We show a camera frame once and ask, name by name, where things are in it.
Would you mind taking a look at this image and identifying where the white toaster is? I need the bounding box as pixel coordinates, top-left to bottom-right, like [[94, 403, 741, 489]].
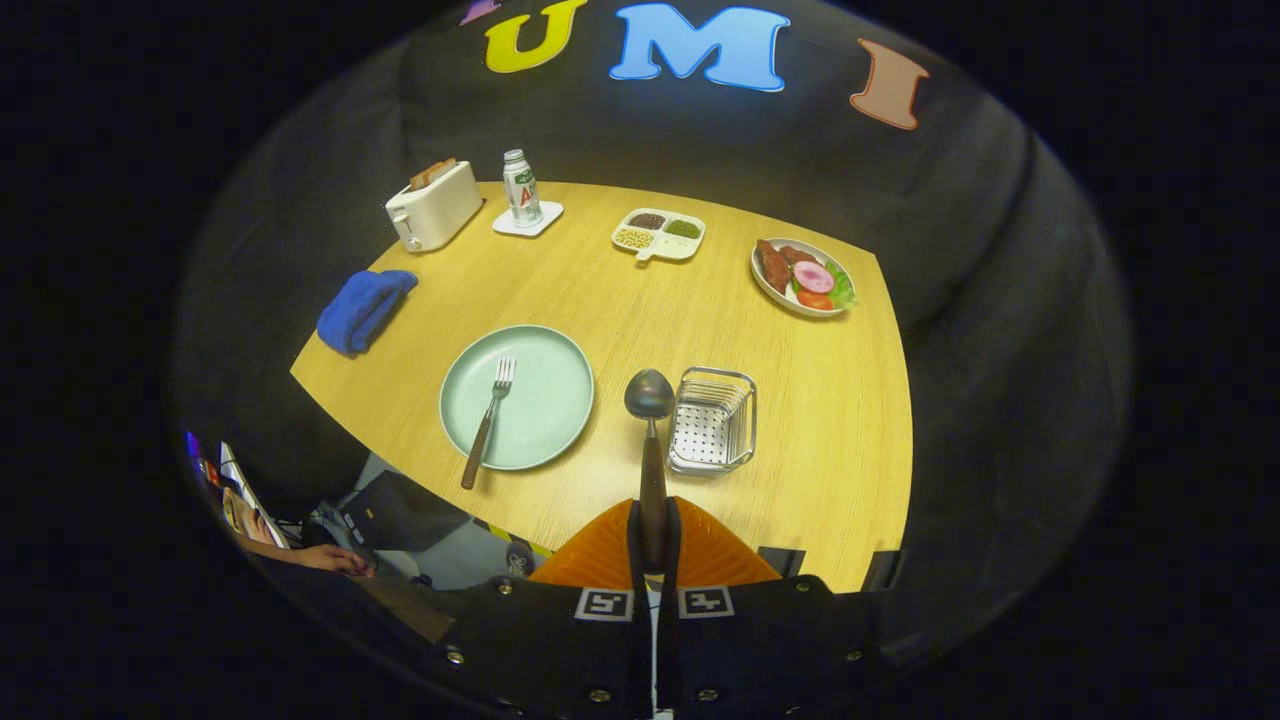
[[385, 160, 485, 253]]

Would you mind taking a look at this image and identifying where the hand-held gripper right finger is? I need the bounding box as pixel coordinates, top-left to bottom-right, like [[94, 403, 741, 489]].
[[655, 497, 901, 720]]

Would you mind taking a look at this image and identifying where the long brown sausage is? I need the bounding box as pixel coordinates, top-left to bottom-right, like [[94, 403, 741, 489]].
[[757, 240, 793, 294]]

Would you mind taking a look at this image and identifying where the spoon with wooden handle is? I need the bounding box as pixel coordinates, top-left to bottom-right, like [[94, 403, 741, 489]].
[[624, 368, 677, 573]]

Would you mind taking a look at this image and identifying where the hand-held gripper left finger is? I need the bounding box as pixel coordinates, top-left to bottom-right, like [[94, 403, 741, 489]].
[[430, 497, 657, 720]]

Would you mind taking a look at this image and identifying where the colourful screen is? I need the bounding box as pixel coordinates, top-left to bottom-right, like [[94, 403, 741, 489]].
[[183, 430, 226, 491]]

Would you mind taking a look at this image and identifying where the fork with wooden handle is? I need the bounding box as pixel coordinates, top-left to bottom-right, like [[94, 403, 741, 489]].
[[460, 356, 518, 491]]

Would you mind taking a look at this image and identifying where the white square coaster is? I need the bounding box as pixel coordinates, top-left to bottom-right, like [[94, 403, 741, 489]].
[[491, 200, 565, 239]]

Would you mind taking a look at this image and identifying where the dark grey case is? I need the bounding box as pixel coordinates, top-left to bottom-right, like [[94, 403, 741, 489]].
[[338, 470, 473, 553]]

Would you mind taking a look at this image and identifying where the white-edged tablet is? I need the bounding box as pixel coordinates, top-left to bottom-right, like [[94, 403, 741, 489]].
[[218, 440, 291, 549]]

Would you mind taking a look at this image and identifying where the blue folded towel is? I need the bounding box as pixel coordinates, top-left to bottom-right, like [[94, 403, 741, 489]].
[[316, 269, 420, 357]]

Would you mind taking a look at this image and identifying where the white divided dish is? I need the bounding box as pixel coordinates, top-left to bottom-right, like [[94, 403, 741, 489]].
[[611, 207, 707, 264]]

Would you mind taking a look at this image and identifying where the pale green plate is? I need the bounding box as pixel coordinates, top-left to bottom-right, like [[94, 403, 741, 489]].
[[439, 324, 596, 472]]

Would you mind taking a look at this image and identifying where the metal wire basket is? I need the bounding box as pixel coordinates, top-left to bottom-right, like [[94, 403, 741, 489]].
[[666, 366, 758, 477]]

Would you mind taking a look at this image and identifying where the white plate of food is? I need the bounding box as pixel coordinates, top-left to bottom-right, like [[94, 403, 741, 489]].
[[750, 237, 858, 319]]

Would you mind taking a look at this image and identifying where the clear plastic water bottle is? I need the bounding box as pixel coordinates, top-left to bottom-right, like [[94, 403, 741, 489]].
[[502, 149, 544, 229]]

